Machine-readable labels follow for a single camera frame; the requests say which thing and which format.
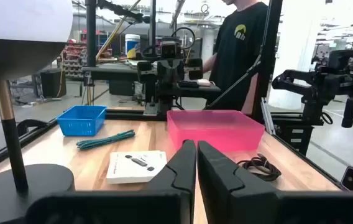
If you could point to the white box with product photo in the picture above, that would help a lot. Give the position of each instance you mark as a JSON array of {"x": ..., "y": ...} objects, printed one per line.
[{"x": 133, "y": 169}]

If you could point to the person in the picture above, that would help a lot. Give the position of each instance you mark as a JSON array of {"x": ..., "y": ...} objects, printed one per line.
[{"x": 238, "y": 56}]

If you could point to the black curved bracket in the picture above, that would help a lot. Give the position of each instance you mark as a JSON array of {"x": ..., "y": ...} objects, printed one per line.
[{"x": 32, "y": 121}]

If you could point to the pink plastic bin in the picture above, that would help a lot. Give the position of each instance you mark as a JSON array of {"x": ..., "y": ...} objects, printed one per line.
[{"x": 213, "y": 130}]

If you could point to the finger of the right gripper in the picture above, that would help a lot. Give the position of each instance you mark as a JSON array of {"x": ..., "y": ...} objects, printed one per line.
[
  {"x": 177, "y": 71},
  {"x": 164, "y": 71}
]

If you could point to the red parts shelf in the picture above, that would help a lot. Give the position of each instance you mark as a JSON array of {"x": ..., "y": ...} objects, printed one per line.
[{"x": 74, "y": 59}]

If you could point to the black background table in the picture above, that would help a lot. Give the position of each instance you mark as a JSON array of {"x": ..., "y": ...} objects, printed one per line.
[{"x": 111, "y": 73}]

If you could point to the black floor cabinet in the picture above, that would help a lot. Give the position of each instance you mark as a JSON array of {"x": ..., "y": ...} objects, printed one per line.
[{"x": 52, "y": 82}]

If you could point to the white globe table lamp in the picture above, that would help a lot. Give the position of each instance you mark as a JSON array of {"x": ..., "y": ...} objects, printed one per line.
[{"x": 8, "y": 56}]

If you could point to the white box with QR codes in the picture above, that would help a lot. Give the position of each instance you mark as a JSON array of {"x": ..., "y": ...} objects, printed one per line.
[{"x": 164, "y": 155}]

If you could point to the black neighbouring robot arm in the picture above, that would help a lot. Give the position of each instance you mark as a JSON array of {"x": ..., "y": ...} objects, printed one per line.
[{"x": 328, "y": 81}]

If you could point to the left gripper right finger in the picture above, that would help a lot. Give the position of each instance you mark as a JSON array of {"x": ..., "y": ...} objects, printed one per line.
[{"x": 241, "y": 205}]

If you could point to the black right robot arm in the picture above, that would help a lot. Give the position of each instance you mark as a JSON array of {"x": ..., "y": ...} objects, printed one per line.
[{"x": 164, "y": 99}]

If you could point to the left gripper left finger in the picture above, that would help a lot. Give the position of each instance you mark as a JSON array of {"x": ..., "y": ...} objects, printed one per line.
[{"x": 164, "y": 205}]

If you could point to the white tub with blue label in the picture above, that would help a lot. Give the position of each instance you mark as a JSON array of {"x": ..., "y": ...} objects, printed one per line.
[{"x": 132, "y": 42}]

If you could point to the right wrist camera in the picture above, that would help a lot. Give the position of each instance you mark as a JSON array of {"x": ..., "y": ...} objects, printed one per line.
[{"x": 169, "y": 49}]

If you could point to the silver aluminium extrusion piece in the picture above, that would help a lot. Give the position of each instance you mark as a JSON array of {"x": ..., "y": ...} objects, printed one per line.
[{"x": 267, "y": 116}]

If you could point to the blue plastic basket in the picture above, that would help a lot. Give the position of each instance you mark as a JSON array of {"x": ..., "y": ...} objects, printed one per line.
[{"x": 81, "y": 123}]

